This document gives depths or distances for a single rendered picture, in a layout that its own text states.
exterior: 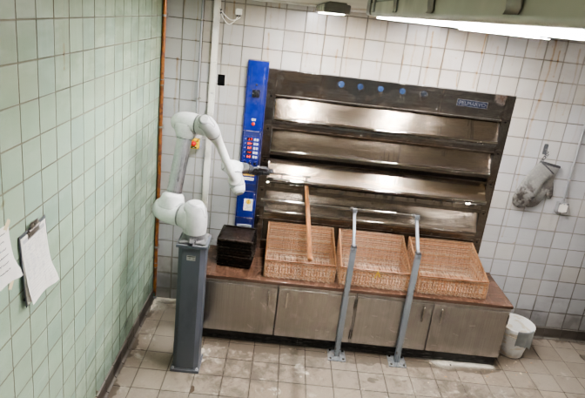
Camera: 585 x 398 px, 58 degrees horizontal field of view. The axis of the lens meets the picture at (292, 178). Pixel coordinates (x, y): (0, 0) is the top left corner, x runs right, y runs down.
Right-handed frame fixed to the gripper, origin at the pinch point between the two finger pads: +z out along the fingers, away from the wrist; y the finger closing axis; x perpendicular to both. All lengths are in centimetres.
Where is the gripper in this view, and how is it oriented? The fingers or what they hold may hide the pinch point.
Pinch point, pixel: (268, 172)
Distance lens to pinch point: 415.3
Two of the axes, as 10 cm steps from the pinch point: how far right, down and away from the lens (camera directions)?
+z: 7.9, 1.2, 6.0
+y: -5.9, 3.8, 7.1
